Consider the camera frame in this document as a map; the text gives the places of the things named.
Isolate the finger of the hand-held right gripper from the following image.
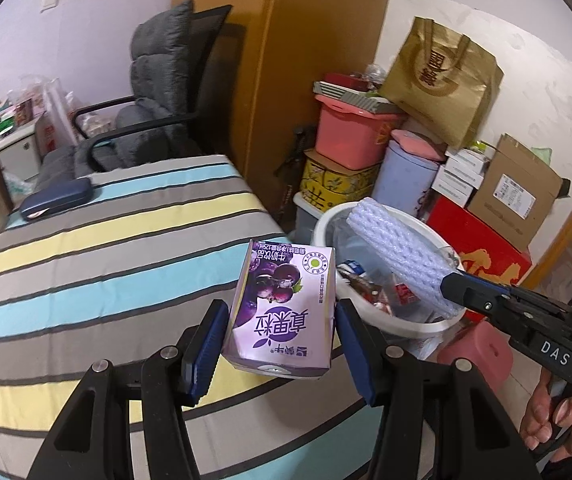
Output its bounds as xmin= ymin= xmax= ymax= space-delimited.
xmin=458 ymin=270 xmax=515 ymax=302
xmin=440 ymin=272 xmax=517 ymax=332

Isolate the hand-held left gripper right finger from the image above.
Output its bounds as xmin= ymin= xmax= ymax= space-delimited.
xmin=336 ymin=299 xmax=532 ymax=480

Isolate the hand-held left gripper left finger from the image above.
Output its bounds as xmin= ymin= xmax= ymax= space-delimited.
xmin=26 ymin=300 xmax=230 ymax=480

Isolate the white trash bin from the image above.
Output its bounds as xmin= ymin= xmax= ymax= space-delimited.
xmin=312 ymin=202 xmax=467 ymax=338

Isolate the clear packet with red cap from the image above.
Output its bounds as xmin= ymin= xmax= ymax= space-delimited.
xmin=393 ymin=282 xmax=419 ymax=306

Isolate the brown snack wrapper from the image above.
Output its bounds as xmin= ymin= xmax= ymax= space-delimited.
xmin=351 ymin=272 xmax=384 ymax=311

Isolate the purple milk carton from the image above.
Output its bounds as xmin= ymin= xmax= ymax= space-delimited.
xmin=221 ymin=239 xmax=337 ymax=378

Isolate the lilac foam fruit net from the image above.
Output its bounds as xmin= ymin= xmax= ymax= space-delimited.
xmin=347 ymin=199 xmax=459 ymax=320

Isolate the blue bin liner bag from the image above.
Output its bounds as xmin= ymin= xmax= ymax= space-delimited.
xmin=331 ymin=225 xmax=462 ymax=321

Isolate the person's right hand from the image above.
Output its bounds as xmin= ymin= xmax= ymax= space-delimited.
xmin=520 ymin=367 xmax=572 ymax=461

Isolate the large red box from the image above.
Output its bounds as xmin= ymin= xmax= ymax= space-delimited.
xmin=426 ymin=195 xmax=533 ymax=291

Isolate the pink plastic stool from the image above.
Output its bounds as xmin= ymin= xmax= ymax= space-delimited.
xmin=436 ymin=319 xmax=514 ymax=396

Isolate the brown cardboard box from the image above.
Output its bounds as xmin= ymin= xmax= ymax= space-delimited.
xmin=466 ymin=133 xmax=569 ymax=251

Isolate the lilac container with pink lid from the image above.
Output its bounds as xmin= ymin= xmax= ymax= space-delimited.
xmin=371 ymin=129 xmax=447 ymax=218

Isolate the striped tablecloth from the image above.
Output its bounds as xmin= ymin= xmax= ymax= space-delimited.
xmin=0 ymin=154 xmax=381 ymax=480

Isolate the white plastic storage box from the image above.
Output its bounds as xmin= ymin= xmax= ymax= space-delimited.
xmin=293 ymin=191 xmax=339 ymax=246

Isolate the yellow floral box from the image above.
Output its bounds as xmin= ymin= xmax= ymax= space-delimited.
xmin=300 ymin=152 xmax=379 ymax=208

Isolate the black trekking pole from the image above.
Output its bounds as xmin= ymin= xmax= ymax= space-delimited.
xmin=276 ymin=125 xmax=317 ymax=231

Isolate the gold paper bag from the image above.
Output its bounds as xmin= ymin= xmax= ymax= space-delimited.
xmin=378 ymin=16 xmax=505 ymax=150

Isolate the pink plastic bin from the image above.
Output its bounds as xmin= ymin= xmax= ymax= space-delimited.
xmin=314 ymin=94 xmax=407 ymax=171

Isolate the dark blue glasses case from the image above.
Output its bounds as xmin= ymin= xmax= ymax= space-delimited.
xmin=20 ymin=177 xmax=91 ymax=221

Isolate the striped gift box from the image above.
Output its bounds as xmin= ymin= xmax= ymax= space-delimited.
xmin=313 ymin=80 xmax=407 ymax=115

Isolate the small dark red box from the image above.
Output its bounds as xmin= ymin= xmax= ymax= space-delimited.
xmin=323 ymin=72 xmax=371 ymax=92

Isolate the white nightstand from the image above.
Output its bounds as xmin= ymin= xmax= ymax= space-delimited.
xmin=0 ymin=120 xmax=49 ymax=186

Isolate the white plastic bag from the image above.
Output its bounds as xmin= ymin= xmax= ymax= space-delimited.
xmin=36 ymin=77 xmax=81 ymax=148

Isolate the black chair with grey cushion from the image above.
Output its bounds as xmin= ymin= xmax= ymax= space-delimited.
xmin=70 ymin=0 xmax=234 ymax=173

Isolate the clear plastic bag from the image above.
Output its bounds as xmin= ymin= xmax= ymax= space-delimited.
xmin=13 ymin=75 xmax=46 ymax=121

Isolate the wooden wardrobe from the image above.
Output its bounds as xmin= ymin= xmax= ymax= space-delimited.
xmin=172 ymin=0 xmax=397 ymax=226

